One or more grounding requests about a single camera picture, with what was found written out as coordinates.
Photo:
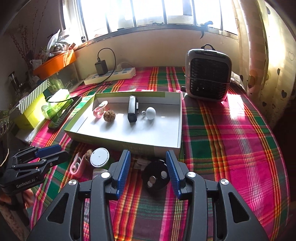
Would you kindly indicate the orange storage tray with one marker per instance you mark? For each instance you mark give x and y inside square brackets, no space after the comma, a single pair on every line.
[55,64]

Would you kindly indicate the black window handle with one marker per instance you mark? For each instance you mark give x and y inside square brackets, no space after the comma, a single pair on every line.
[204,28]

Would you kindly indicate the white power strip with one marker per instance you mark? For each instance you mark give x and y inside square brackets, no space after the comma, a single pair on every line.
[126,73]

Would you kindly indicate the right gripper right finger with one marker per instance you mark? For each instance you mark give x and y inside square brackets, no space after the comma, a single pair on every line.
[232,217]

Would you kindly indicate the green tissue pack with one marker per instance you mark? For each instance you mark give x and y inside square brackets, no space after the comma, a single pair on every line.
[55,103]

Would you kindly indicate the shallow green cardboard box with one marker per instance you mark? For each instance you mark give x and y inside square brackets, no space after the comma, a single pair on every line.
[144,137]

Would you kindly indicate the black round disc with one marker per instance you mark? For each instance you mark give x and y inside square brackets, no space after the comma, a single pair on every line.
[155,176]

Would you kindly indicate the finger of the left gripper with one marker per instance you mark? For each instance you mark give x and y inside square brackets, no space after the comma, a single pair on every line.
[44,151]
[46,162]

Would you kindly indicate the black power adapter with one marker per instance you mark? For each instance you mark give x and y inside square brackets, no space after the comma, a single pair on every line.
[101,67]

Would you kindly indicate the walnut in box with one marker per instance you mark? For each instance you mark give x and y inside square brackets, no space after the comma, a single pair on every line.
[109,116]

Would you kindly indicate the black rectangular device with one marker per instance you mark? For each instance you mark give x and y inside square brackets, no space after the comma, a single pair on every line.
[132,109]

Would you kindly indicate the pink clip with teal pad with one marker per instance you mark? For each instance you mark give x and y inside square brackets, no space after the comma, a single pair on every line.
[99,111]

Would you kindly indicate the white mushroom-shaped knob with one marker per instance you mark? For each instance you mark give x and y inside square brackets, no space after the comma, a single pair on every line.
[149,113]

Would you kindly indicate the walnut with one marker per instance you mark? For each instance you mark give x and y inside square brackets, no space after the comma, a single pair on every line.
[88,154]
[109,116]

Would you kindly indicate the yellow green box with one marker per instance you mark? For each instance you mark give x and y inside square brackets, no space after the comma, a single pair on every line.
[28,113]

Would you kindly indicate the black smartphone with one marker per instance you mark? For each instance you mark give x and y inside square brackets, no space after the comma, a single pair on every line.
[61,116]

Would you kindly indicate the heart patterned curtain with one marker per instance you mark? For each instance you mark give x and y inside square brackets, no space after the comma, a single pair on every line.
[267,58]

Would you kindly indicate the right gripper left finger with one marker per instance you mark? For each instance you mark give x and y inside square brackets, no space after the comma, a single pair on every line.
[64,217]

